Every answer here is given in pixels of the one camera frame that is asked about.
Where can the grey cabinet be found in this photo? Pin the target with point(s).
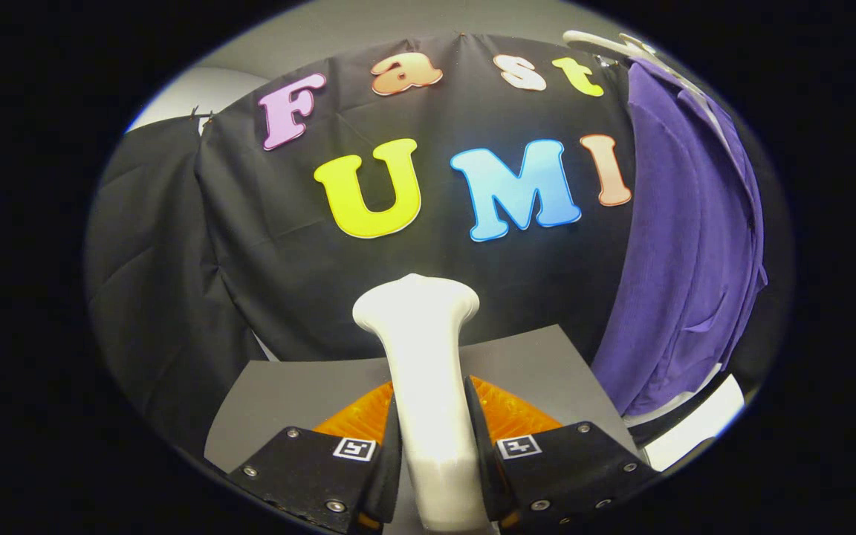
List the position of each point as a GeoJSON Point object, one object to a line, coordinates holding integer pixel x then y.
{"type": "Point", "coordinates": [287, 401]}

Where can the white fabric panel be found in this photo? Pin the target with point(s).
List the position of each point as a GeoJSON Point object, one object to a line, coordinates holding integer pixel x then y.
{"type": "Point", "coordinates": [695, 431]}

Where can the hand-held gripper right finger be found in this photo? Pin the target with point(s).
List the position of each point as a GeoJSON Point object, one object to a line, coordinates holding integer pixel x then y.
{"type": "Point", "coordinates": [484, 475]}

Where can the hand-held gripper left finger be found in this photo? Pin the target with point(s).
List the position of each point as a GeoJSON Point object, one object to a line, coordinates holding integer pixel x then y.
{"type": "Point", "coordinates": [387, 475]}

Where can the cream plastic clothes hanger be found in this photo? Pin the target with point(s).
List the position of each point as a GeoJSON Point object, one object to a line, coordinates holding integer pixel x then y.
{"type": "Point", "coordinates": [591, 39]}

